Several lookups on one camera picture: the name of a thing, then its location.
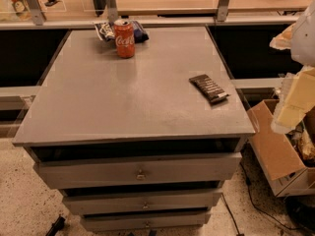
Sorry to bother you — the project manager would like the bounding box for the grey drawer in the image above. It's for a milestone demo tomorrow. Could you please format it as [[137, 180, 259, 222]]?
[[33, 152, 241, 190], [81, 210, 210, 232], [63, 189, 221, 215]]

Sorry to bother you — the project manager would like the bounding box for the grey drawer cabinet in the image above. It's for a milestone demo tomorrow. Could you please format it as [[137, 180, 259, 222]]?
[[14, 27, 253, 219]]

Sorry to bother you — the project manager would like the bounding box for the middle grey drawer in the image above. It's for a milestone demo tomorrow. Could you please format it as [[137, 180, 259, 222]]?
[[63, 189, 221, 215]]

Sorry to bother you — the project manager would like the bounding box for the black floor cable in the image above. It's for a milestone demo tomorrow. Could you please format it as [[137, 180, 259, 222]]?
[[221, 160, 315, 236]]

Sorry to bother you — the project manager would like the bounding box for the bottom grey drawer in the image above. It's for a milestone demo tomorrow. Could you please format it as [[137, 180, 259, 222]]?
[[81, 210, 210, 232]]

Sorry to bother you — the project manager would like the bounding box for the top grey drawer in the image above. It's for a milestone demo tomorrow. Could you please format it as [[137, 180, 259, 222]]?
[[33, 152, 241, 190]]

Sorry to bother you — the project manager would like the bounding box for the black object on floor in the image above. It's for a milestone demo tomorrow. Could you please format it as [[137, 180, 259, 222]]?
[[45, 215, 65, 236]]

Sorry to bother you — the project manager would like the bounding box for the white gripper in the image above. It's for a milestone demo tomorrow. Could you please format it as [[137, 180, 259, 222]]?
[[270, 1, 315, 134]]

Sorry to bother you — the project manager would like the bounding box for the wooden desk with metal legs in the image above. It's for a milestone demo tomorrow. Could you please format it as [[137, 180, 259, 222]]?
[[0, 0, 314, 30]]

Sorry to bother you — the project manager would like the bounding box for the small dark object on desk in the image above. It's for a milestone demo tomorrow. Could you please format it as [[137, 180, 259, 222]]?
[[45, 0, 59, 7]]

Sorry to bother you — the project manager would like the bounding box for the dark snack bar wrapper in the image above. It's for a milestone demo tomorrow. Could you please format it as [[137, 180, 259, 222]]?
[[189, 74, 229, 104]]

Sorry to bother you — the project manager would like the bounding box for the blue chip bag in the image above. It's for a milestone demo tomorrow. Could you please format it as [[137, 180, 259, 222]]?
[[94, 21, 149, 43]]

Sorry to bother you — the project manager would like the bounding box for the brown cardboard box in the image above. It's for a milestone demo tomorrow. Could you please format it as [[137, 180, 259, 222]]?
[[247, 99, 315, 197]]

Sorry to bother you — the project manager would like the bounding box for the red Coca-Cola can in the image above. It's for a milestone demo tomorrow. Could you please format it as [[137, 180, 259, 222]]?
[[113, 20, 135, 58]]

